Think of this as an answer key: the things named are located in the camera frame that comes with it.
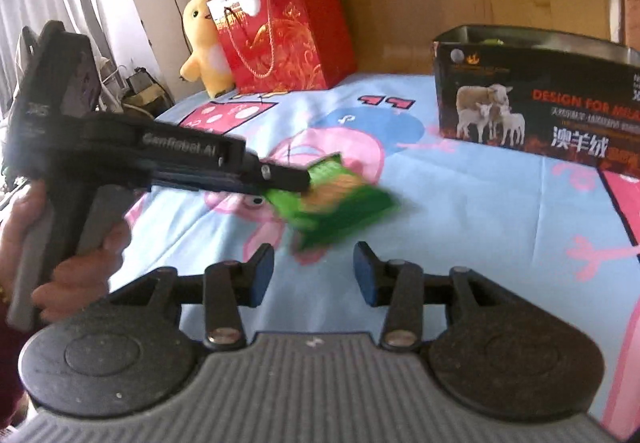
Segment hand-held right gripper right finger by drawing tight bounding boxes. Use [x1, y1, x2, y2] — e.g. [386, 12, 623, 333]
[352, 242, 501, 352]

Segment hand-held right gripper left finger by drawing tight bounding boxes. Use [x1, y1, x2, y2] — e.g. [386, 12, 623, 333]
[107, 243, 276, 350]

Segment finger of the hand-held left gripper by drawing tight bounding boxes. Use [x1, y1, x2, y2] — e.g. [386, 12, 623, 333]
[242, 157, 312, 196]

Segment dark green snack packet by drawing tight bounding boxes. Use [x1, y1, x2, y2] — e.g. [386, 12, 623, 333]
[262, 152, 401, 253]

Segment black sheep print box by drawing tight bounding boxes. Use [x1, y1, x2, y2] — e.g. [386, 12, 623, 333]
[432, 24, 640, 174]

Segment person's left hand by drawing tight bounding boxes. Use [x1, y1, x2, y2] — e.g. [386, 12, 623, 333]
[0, 183, 132, 325]

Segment small grey box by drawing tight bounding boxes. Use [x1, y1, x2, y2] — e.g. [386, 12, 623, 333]
[124, 67, 173, 108]

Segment blue pig print blanket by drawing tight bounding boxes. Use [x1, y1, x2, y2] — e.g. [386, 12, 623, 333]
[105, 70, 640, 439]

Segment red patterned gift bag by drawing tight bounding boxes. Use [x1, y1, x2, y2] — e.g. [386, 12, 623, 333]
[206, 0, 357, 94]

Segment yellow plush toy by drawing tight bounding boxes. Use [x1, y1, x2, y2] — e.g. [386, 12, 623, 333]
[180, 0, 236, 98]

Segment person's dark red clothing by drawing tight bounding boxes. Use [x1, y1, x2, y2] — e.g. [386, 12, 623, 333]
[0, 323, 31, 430]

